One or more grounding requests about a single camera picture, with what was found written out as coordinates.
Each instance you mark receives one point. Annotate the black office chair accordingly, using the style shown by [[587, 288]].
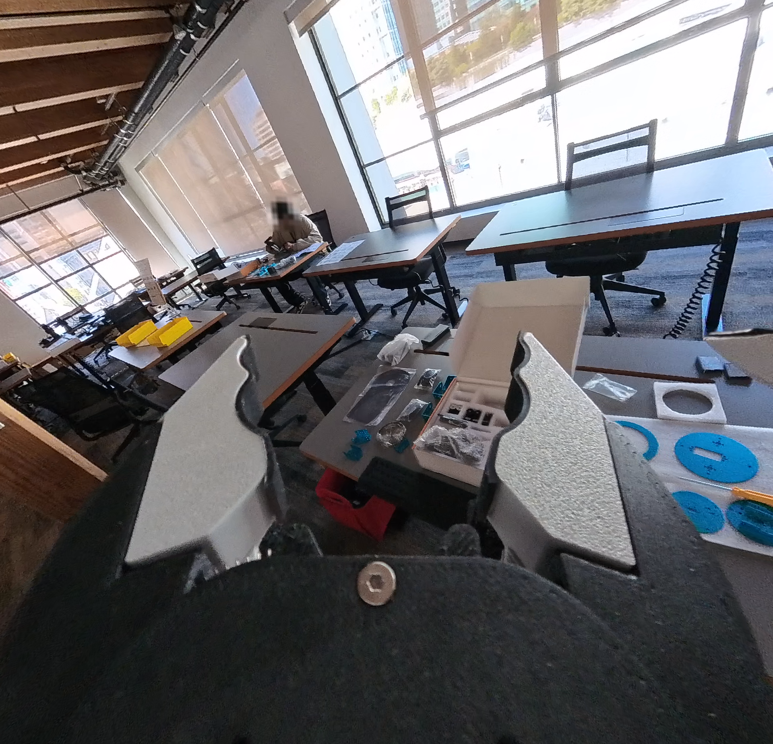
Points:
[[410, 279], [595, 267], [211, 267]]

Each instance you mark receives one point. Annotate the wooden desk with blue parts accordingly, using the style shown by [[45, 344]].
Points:
[[284, 267]]

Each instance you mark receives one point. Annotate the dark grey flat case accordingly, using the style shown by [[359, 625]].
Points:
[[433, 334]]

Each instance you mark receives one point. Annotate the white open kit box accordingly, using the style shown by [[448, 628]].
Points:
[[525, 309]]

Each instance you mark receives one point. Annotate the small blue bracket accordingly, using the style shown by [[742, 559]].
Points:
[[444, 387]]

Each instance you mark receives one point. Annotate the round bag of metal parts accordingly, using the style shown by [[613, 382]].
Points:
[[391, 433]]

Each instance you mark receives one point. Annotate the white foam sheet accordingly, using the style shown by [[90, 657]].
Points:
[[664, 472]]

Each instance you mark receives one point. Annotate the desk with yellow bins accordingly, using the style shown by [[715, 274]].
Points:
[[193, 327]]

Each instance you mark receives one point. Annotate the clear empty plastic bag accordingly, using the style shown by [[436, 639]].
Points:
[[607, 387]]

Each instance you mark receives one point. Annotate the yellow plastic bin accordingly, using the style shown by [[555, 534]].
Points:
[[169, 332], [136, 333]]

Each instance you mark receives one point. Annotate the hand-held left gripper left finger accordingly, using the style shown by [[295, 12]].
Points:
[[199, 472]]

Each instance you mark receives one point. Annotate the small grid window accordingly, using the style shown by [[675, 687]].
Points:
[[60, 261]]

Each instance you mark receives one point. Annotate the black desk with paper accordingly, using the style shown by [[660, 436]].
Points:
[[398, 243]]

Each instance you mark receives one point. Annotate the crumpled white plastic bag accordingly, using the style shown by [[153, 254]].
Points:
[[398, 348]]

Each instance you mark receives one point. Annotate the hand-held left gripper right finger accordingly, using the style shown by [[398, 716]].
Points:
[[561, 472]]

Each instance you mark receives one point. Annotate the white standing sign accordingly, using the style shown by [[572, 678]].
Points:
[[150, 282]]

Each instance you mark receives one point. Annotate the white foam square with hole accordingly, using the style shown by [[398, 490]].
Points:
[[664, 413]]

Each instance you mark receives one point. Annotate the plain blue round plate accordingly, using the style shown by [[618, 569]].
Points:
[[697, 511]]

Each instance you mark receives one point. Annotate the blue disc with small holes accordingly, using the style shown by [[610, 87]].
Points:
[[740, 523]]

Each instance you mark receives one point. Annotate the bag with black plate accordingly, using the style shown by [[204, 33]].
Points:
[[377, 397]]

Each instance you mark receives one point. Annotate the grey topped desk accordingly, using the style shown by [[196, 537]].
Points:
[[284, 351]]

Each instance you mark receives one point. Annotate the window with roller shade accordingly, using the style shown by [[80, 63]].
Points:
[[229, 170]]

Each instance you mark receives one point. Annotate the black slat back chair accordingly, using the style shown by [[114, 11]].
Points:
[[610, 152], [407, 206]]

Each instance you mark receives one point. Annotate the dark small box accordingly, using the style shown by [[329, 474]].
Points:
[[738, 372], [709, 365]]

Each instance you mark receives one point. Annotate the wooden panel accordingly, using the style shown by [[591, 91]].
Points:
[[42, 460]]

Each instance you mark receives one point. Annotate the small bag of dark parts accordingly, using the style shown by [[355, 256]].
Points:
[[429, 378], [412, 410]]

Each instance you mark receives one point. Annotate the white paper sheet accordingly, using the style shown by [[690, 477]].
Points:
[[341, 253]]

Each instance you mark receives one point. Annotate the blue disc with rectangular hole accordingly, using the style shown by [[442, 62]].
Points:
[[737, 463]]

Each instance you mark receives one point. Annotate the large black desk orange edge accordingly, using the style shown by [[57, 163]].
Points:
[[604, 212]]

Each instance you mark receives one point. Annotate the bag of black screws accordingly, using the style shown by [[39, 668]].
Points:
[[450, 445]]

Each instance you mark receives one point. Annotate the black ceiling pipes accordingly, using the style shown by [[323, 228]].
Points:
[[181, 37]]

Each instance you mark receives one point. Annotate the large grid window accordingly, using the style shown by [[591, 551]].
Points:
[[513, 92]]

